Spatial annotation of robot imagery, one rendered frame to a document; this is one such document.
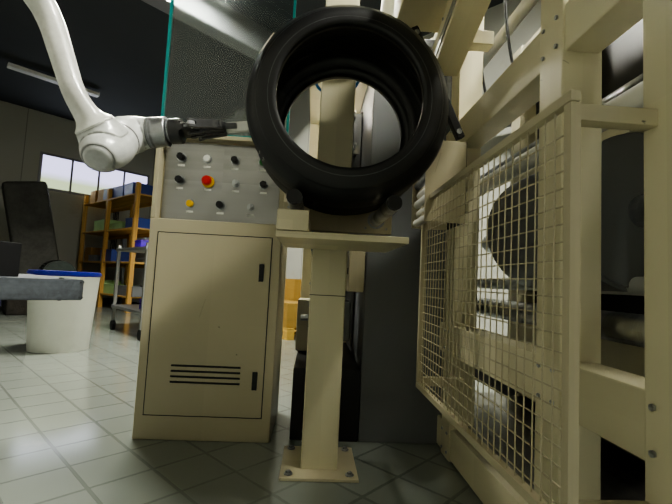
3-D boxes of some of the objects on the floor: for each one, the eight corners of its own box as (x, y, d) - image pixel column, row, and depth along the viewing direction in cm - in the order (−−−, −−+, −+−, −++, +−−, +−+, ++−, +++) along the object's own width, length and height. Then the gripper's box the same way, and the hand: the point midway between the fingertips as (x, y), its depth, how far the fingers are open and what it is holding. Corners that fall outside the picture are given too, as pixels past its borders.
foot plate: (284, 448, 162) (284, 442, 162) (351, 449, 163) (351, 444, 164) (278, 481, 135) (279, 474, 135) (358, 483, 137) (359, 476, 137)
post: (300, 456, 155) (333, -149, 174) (335, 457, 156) (364, -145, 174) (299, 472, 142) (335, -183, 161) (337, 473, 143) (368, -180, 161)
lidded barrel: (77, 341, 374) (84, 271, 379) (107, 349, 345) (114, 273, 349) (7, 348, 330) (16, 268, 335) (34, 357, 301) (43, 270, 306)
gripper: (160, 110, 116) (245, 105, 117) (176, 127, 129) (251, 122, 130) (162, 136, 115) (247, 130, 117) (177, 150, 128) (253, 145, 130)
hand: (238, 127), depth 123 cm, fingers closed
